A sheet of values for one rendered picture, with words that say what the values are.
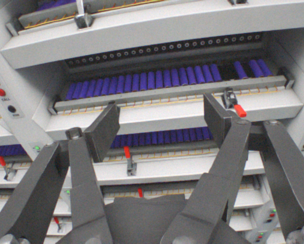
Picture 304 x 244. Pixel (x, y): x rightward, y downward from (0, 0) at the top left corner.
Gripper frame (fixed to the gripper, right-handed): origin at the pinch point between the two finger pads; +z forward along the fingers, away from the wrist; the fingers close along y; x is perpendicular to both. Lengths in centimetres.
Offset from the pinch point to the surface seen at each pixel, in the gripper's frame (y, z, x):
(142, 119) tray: -5.5, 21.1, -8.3
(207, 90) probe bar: 9.9, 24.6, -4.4
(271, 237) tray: 44, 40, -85
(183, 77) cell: 5.1, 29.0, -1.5
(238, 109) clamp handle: 13.9, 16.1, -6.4
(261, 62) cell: 25.3, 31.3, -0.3
